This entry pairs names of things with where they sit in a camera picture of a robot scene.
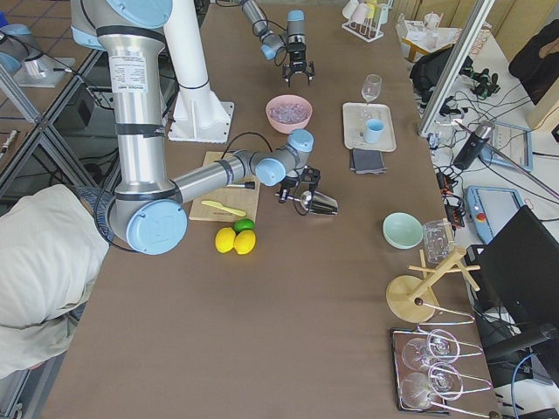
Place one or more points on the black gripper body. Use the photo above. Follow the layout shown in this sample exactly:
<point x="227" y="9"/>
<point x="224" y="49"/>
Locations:
<point x="300" y="180"/>
<point x="297" y="56"/>

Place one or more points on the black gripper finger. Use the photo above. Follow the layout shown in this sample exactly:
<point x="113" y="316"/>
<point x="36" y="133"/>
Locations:
<point x="310" y="71"/>
<point x="283" y="197"/>
<point x="286" y="75"/>

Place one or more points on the metal ice scoop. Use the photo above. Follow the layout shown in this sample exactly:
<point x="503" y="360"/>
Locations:
<point x="317" y="203"/>

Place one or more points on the pink bowl with ice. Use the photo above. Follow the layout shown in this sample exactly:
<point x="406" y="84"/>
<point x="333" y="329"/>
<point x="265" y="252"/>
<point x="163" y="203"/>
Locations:
<point x="288" y="112"/>

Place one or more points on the pink cup on rack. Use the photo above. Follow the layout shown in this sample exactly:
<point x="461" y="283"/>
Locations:
<point x="360" y="12"/>

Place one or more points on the blue plastic cup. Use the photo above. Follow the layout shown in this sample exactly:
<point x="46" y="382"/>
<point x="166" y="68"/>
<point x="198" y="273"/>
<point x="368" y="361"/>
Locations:
<point x="373" y="131"/>

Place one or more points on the mint cup on rack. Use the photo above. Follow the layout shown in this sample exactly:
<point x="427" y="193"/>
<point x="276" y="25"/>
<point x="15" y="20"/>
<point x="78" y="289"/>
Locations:
<point x="382" y="12"/>

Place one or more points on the wooden cutting board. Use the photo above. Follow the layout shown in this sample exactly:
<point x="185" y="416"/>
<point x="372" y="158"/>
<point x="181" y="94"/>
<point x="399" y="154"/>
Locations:
<point x="243" y="199"/>

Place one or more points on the yellow plastic knife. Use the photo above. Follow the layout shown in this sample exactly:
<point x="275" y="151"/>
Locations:
<point x="220" y="206"/>

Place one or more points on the green lime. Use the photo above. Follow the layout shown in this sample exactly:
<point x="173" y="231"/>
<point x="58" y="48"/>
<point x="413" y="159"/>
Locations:
<point x="243" y="224"/>

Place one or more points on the yellow lemon right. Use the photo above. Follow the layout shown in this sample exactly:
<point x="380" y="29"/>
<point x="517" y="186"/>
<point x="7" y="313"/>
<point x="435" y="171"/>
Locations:
<point x="244" y="242"/>

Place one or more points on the yellow lemon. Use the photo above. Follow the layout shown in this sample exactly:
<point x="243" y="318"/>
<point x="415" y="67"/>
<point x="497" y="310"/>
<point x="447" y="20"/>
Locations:
<point x="244" y="242"/>
<point x="225" y="239"/>

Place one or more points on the upright wine glass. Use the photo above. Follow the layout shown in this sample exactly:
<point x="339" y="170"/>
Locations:
<point x="371" y="88"/>

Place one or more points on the white serving tray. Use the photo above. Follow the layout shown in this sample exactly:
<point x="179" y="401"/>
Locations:
<point x="353" y="127"/>

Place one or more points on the grey folded cloth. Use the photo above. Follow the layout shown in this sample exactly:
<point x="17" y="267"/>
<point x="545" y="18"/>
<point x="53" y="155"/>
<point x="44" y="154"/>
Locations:
<point x="364" y="161"/>

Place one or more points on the yellow lemon left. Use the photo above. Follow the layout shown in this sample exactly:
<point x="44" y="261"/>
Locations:
<point x="225" y="239"/>

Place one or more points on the green bowl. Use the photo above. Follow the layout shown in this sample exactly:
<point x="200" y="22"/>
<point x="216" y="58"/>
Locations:
<point x="403" y="231"/>

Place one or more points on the glass mug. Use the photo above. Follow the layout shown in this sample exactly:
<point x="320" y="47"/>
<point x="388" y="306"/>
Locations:
<point x="438" y="240"/>

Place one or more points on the wooden mug tree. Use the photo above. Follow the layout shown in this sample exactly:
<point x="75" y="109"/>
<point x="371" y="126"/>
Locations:
<point x="412" y="299"/>

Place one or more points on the black thermos bottle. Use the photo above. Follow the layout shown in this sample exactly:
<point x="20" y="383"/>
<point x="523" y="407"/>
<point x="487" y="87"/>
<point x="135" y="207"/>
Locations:
<point x="477" y="139"/>

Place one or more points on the robot teach pendant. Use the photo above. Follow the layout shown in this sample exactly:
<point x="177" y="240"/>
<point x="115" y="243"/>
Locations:
<point x="491" y="208"/>

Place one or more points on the hanging wine glass upper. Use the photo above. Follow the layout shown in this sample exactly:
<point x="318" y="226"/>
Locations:
<point x="419" y="353"/>

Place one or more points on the hanging wine glass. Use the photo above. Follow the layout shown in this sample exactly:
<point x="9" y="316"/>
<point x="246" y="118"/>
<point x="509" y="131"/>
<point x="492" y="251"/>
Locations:
<point x="420" y="390"/>
<point x="419" y="353"/>

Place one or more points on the black glass rack tray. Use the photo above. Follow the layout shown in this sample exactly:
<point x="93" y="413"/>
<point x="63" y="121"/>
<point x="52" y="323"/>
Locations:
<point x="472" y="384"/>

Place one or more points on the person in beige shirt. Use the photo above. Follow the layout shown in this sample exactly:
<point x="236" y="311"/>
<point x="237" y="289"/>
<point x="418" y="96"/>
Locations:
<point x="51" y="255"/>

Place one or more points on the hanging wine glass lower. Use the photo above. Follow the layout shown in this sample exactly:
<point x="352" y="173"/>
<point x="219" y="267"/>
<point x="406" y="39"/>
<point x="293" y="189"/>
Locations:
<point x="420" y="390"/>

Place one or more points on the black monitor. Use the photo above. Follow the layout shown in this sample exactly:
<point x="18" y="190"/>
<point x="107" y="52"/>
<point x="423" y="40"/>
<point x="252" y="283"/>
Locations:
<point x="521" y="264"/>

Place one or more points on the white wire cup rack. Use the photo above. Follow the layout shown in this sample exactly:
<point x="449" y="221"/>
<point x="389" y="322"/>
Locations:
<point x="369" y="31"/>

